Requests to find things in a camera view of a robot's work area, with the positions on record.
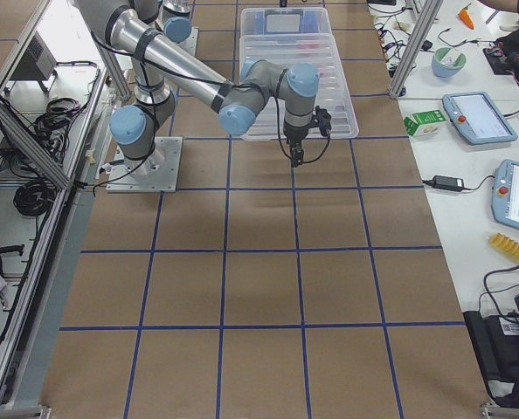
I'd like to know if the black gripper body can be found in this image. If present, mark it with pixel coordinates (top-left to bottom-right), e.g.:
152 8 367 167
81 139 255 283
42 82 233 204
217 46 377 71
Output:
283 120 307 149

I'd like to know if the clear plastic box lid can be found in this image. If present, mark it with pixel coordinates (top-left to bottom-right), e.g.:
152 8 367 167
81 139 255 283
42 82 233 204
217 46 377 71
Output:
239 33 359 139

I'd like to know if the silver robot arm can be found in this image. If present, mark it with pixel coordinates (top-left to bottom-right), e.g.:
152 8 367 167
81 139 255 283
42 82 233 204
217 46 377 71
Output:
75 1 331 167

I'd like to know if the clear plastic storage box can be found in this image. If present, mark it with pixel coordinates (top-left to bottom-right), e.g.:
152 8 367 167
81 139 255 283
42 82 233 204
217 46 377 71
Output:
240 7 332 36

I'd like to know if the green white carton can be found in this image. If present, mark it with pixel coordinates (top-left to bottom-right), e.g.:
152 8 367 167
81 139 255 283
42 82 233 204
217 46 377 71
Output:
404 109 446 137

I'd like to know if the black power adapter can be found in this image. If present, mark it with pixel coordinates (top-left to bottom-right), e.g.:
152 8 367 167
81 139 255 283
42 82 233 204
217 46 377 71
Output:
432 175 465 192

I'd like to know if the green blue bowl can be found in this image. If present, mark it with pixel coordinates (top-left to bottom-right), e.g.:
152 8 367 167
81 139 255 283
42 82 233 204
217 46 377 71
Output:
431 47 467 78

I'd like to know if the blue teach pendant far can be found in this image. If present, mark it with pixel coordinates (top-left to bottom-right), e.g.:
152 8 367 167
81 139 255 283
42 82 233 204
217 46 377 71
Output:
441 92 518 146

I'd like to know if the blue teach pendant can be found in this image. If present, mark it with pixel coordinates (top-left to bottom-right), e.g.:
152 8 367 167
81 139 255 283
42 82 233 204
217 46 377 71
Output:
441 92 518 146
491 160 519 230

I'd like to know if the orange toy carrot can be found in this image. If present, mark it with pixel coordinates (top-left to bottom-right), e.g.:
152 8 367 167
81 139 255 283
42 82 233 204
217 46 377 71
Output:
457 4 475 30

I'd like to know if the blue teach pendant near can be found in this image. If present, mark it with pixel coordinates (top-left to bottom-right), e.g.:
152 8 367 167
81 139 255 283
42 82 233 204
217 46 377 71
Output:
491 160 519 230

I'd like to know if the yellow toy corn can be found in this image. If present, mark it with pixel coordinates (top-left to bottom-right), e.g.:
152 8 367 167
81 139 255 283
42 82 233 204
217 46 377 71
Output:
488 233 519 264

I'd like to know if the black case on table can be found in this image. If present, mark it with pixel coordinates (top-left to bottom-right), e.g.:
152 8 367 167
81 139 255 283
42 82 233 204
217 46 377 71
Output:
463 294 519 409

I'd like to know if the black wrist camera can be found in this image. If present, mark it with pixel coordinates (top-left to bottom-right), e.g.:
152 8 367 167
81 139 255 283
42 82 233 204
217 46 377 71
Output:
314 106 332 139

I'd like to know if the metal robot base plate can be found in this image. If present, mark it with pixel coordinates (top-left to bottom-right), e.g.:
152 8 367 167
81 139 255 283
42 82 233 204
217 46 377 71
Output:
106 136 183 193

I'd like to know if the aluminium frame post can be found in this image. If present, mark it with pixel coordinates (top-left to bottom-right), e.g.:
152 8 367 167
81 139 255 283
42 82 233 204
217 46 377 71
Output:
389 0 443 99

